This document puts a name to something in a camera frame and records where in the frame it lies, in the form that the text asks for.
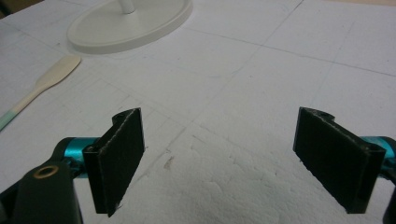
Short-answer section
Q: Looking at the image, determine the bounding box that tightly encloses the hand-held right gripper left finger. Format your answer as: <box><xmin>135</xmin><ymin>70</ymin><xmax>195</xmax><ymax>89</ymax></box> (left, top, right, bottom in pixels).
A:
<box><xmin>82</xmin><ymin>107</ymin><xmax>146</xmax><ymax>217</ymax></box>

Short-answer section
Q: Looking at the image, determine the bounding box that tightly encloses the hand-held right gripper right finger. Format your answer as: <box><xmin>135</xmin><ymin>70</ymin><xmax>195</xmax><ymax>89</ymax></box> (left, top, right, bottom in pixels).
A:
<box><xmin>292</xmin><ymin>106</ymin><xmax>388</xmax><ymax>215</ymax></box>

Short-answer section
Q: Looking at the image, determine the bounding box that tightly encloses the white round stand base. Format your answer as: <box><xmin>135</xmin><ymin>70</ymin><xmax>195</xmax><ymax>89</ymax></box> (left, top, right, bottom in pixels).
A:
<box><xmin>66</xmin><ymin>0</ymin><xmax>194</xmax><ymax>55</ymax></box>

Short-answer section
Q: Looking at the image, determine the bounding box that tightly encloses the wooden spatula with green handle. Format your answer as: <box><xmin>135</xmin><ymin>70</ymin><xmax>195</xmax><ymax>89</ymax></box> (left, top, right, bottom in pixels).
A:
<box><xmin>0</xmin><ymin>54</ymin><xmax>82</xmax><ymax>133</ymax></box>

